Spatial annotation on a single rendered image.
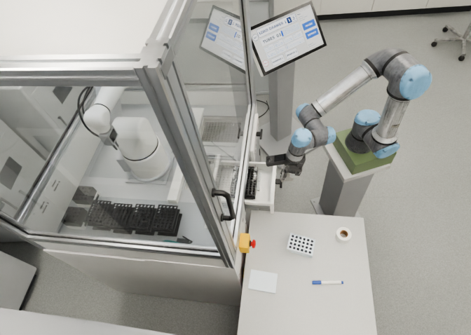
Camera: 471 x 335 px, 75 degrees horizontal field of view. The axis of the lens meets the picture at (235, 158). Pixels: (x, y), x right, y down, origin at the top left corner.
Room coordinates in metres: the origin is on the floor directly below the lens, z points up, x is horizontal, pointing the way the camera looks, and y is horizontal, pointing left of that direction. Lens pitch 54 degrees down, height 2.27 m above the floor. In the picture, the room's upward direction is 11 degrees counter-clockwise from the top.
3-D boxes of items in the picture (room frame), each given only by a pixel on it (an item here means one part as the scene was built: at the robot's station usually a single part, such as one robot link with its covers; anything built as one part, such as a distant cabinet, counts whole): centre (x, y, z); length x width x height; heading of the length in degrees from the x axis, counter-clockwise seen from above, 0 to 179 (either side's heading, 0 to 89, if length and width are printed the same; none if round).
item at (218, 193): (0.44, 0.06, 1.45); 0.05 x 0.03 x 0.19; 74
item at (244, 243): (0.53, 0.03, 0.88); 0.07 x 0.05 x 0.07; 164
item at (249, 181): (0.88, 0.02, 0.87); 0.22 x 0.18 x 0.06; 74
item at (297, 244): (0.51, -0.24, 0.78); 0.12 x 0.08 x 0.04; 63
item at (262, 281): (0.38, -0.02, 0.77); 0.13 x 0.09 x 0.02; 70
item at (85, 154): (0.56, 0.54, 1.52); 0.87 x 0.01 x 0.86; 74
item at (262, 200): (0.88, 0.03, 0.86); 0.40 x 0.26 x 0.06; 74
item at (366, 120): (0.98, -0.70, 1.03); 0.13 x 0.12 x 0.14; 10
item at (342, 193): (0.99, -0.70, 0.38); 0.30 x 0.30 x 0.76; 7
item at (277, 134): (1.78, -0.48, 0.51); 0.50 x 0.45 x 1.02; 22
